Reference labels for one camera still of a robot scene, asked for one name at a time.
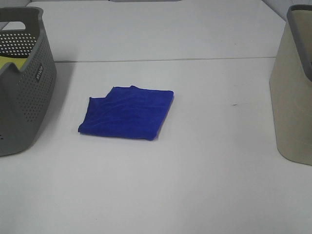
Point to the blue towel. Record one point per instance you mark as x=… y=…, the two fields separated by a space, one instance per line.
x=127 y=112

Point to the grey perforated plastic basket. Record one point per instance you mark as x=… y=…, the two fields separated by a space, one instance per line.
x=27 y=78

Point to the beige plastic basket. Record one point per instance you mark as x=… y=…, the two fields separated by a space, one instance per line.
x=291 y=87

